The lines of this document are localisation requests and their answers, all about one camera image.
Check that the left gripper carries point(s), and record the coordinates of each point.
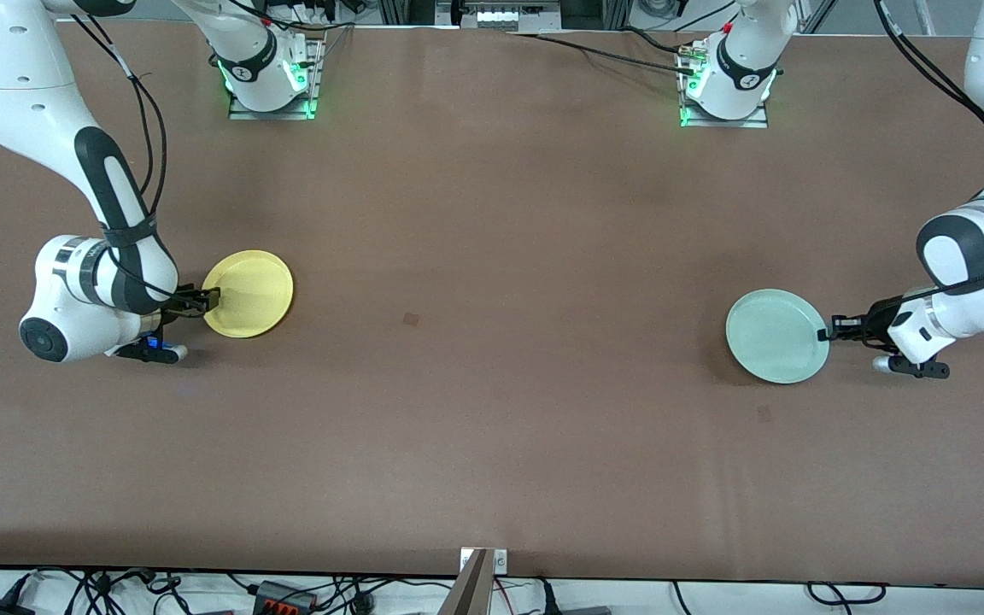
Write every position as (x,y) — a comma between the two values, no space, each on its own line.
(878,318)

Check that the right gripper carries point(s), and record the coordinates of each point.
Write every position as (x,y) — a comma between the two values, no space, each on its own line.
(176,304)

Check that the yellow round plate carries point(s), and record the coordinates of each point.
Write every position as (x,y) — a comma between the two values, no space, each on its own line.
(253,295)

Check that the light green round plate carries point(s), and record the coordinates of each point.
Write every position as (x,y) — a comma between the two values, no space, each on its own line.
(774,336)

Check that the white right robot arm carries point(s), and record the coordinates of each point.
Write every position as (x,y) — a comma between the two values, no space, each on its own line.
(14,77)

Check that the black orange power strip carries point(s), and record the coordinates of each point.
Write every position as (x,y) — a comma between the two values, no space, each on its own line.
(274,591)

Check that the black plug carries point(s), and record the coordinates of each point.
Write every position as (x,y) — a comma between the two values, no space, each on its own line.
(548,598)
(362,604)

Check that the black power adapter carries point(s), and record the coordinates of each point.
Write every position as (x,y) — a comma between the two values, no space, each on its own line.
(1,608)

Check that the grey connector box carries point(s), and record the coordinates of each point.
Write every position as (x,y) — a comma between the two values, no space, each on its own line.
(509,17)

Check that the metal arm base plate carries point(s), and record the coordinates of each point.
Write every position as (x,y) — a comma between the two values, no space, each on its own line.
(314,77)
(724,123)

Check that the aluminium frame profile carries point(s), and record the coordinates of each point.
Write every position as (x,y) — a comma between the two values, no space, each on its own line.
(817,15)

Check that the silver mounting bracket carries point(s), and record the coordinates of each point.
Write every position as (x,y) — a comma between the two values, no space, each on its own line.
(500,561)

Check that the grey metal camera post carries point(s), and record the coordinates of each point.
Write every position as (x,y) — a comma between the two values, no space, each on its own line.
(471,594)

